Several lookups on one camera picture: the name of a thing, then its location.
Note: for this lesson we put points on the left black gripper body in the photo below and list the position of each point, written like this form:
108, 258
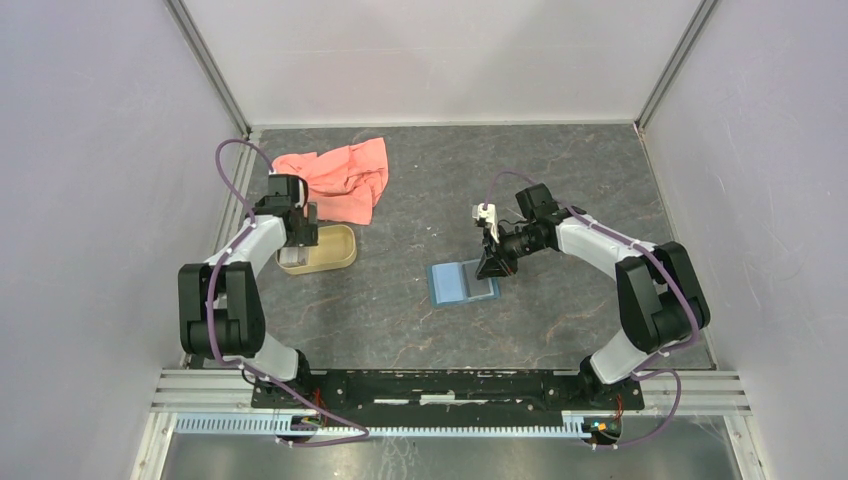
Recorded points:
307, 236

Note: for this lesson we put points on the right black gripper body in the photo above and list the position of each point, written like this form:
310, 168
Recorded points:
517, 244

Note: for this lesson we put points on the blue card holder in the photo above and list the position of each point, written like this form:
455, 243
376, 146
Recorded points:
455, 283

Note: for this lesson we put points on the silver credit card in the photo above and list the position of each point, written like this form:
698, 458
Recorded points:
292, 257

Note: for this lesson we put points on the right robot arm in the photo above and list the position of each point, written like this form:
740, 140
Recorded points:
662, 307

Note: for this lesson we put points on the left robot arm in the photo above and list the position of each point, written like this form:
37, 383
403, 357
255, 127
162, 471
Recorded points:
220, 311

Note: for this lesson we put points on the pink crumpled cloth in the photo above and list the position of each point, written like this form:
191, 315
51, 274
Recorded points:
345, 183

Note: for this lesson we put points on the gold oval tray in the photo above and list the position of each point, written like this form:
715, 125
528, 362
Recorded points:
336, 249

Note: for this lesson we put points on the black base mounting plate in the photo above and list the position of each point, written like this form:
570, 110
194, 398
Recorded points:
373, 398

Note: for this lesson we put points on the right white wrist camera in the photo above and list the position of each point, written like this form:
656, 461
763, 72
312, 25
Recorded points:
485, 217

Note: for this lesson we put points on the aluminium frame rail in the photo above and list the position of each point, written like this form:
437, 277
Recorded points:
219, 402

